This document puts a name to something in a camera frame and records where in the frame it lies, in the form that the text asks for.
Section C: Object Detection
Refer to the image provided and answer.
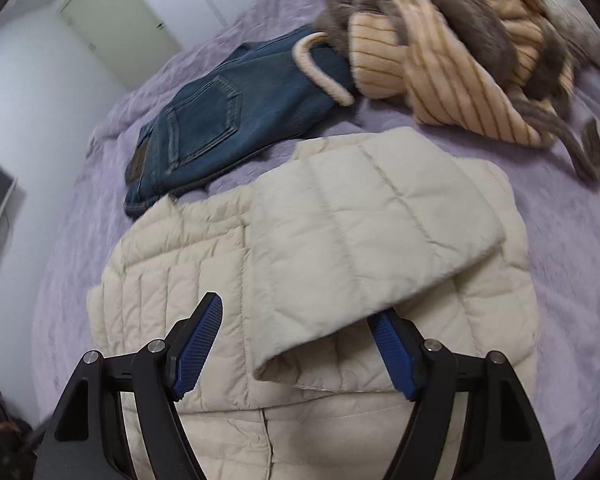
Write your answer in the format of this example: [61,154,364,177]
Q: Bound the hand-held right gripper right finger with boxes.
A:
[367,307,556,480]

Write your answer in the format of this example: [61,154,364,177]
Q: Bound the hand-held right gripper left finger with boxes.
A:
[32,291,226,480]

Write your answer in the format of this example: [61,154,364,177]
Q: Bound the cream puffer jacket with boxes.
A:
[86,126,540,480]

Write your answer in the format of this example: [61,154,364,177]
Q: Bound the lavender fleece blanket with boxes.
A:
[30,0,600,480]

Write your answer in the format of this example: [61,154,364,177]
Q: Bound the dark cloth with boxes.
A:
[0,359,35,480]

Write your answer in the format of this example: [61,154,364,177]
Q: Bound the blue denim jeans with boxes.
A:
[124,24,357,218]

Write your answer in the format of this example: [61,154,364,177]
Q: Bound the tan striped brown fleece robe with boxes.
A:
[314,0,600,183]

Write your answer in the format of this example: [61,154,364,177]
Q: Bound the white door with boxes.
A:
[57,0,183,92]

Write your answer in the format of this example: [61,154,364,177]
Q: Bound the beige textured pillow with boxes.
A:
[537,0,600,68]

